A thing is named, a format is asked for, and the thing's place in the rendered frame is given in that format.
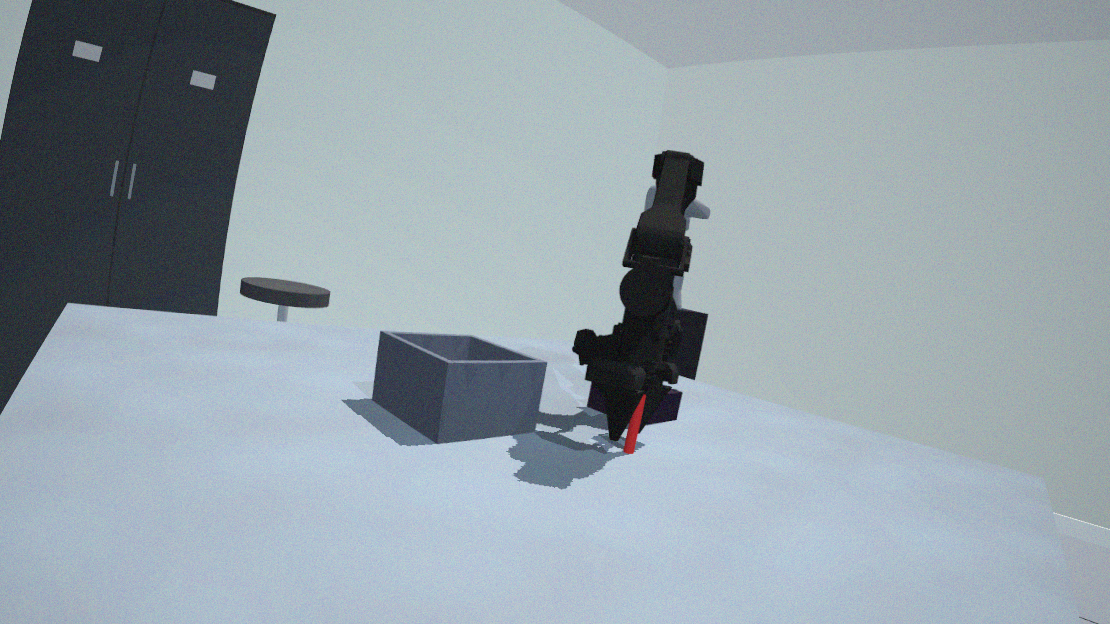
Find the red peg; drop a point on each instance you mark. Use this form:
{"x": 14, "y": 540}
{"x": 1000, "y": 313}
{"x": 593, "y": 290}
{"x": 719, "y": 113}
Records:
{"x": 633, "y": 427}

